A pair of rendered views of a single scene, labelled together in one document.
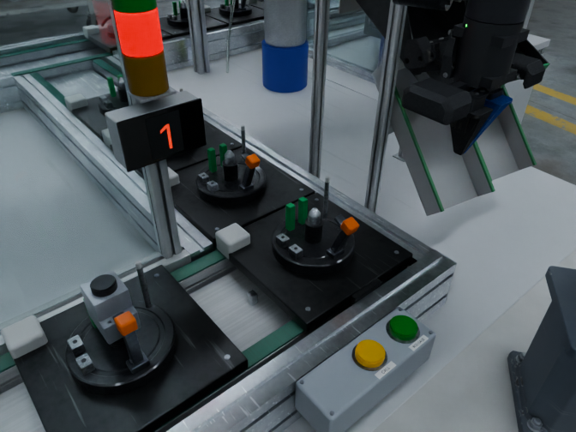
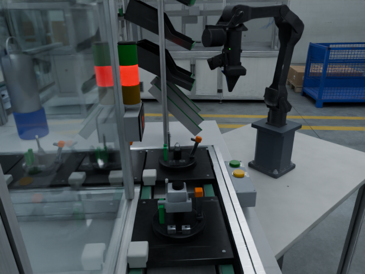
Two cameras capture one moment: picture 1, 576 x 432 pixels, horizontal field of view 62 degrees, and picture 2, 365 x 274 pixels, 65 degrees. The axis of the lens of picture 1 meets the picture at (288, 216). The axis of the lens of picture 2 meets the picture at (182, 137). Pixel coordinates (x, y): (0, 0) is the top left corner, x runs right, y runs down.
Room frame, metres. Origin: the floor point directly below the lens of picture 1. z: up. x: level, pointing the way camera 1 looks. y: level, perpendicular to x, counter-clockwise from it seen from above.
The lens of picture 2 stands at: (0.03, 0.69, 1.48)
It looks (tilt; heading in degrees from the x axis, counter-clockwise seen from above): 23 degrees down; 308
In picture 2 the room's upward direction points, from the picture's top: 1 degrees counter-clockwise
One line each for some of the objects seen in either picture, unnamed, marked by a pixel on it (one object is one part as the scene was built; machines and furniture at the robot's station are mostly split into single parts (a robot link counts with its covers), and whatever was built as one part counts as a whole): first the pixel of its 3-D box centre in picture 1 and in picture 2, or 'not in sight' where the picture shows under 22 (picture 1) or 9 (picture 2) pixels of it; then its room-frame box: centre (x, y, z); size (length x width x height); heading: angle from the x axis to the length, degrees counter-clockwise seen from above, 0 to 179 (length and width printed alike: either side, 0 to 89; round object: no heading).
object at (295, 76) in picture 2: not in sight; (321, 78); (1.39, -5.77, 0.20); 1.20 x 0.80 x 0.41; 32
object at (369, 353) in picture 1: (369, 355); (238, 174); (0.41, -0.11, 0.96); 0.04 x 0.04 x 0.02
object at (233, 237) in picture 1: (313, 227); (177, 152); (0.62, -0.04, 1.01); 0.24 x 0.24 x 0.13; 40
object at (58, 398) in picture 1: (125, 352); (179, 226); (0.41, 0.22, 0.96); 0.24 x 0.24 x 0.02; 40
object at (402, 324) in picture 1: (403, 329); (234, 164); (0.45, -0.17, 0.96); 0.04 x 0.04 x 0.02
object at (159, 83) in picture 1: (146, 70); (130, 93); (0.60, 0.18, 1.28); 0.05 x 0.05 x 0.05
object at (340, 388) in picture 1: (367, 369); (238, 181); (0.41, -0.11, 0.93); 0.21 x 0.07 x 0.06; 130
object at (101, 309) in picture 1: (105, 297); (174, 195); (0.42, 0.23, 1.06); 0.08 x 0.04 x 0.07; 40
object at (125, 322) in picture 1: (128, 335); (195, 201); (0.38, 0.19, 1.04); 0.04 x 0.02 x 0.08; 40
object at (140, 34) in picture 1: (139, 30); (128, 74); (0.60, 0.18, 1.33); 0.05 x 0.05 x 0.05
